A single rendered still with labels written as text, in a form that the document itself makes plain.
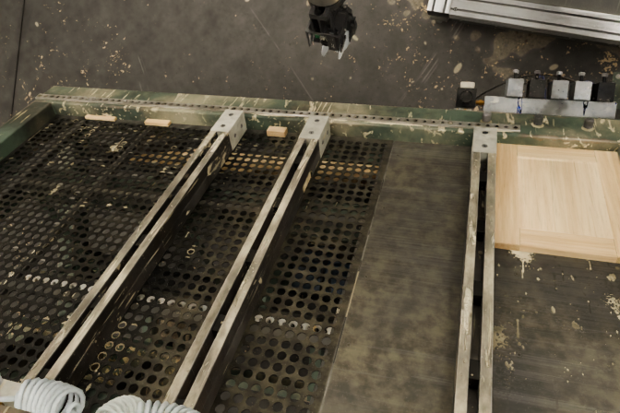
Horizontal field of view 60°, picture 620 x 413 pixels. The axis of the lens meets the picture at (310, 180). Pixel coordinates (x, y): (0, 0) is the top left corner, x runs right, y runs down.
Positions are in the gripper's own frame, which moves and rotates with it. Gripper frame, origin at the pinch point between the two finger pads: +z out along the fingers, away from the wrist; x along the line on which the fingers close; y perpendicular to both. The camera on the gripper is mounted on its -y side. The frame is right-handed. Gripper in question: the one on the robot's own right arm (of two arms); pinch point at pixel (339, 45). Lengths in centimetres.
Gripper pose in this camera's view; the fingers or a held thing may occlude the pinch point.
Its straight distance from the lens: 124.0
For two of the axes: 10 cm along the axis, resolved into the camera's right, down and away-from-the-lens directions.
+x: 9.4, 2.4, -2.5
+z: 1.5, 3.6, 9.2
